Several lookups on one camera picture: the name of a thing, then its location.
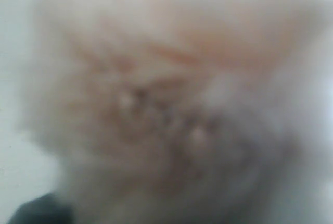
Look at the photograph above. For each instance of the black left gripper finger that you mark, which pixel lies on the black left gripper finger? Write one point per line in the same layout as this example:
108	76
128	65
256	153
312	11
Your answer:
42	210

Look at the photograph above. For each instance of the beige teddy bear striped sweater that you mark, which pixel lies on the beige teddy bear striped sweater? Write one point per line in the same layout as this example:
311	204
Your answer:
184	111

